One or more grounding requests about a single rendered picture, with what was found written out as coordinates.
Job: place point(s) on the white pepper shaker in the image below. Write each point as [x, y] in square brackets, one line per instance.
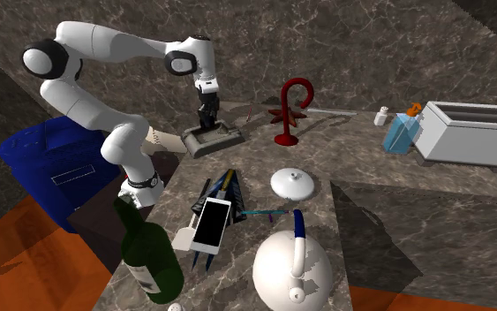
[175, 307]

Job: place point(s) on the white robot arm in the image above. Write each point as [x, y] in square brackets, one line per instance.
[101, 114]

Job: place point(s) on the red pencil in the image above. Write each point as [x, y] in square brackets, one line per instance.
[249, 114]

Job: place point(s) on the teal pen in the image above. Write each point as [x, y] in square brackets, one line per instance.
[265, 212]

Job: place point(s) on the white round lid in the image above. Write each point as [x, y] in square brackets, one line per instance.
[292, 184]

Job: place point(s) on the thin black stick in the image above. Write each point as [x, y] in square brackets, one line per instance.
[205, 189]

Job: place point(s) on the white spatula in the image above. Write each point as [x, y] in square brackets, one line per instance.
[183, 239]

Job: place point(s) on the long grey rod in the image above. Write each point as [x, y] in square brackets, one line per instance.
[334, 112]

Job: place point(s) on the red hook stand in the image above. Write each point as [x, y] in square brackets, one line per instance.
[292, 138]

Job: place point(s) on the green wine bottle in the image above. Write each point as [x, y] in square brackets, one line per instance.
[151, 258]

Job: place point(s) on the dark robot stand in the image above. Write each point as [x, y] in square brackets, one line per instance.
[97, 224]

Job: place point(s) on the blue soap dispenser orange pump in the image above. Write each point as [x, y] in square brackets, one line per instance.
[399, 134]

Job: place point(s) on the grey tray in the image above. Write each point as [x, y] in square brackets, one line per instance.
[218, 142]

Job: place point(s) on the dark red star figure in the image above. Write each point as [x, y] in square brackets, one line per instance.
[283, 116]

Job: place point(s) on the white toaster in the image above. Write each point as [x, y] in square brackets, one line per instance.
[467, 138]

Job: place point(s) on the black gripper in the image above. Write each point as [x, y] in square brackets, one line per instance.
[209, 103]

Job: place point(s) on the blue bin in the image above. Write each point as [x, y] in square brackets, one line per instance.
[50, 163]

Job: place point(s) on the white salt shaker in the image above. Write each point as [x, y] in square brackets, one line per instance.
[380, 117]

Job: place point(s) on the white smartphone black screen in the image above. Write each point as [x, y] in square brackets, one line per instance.
[211, 226]

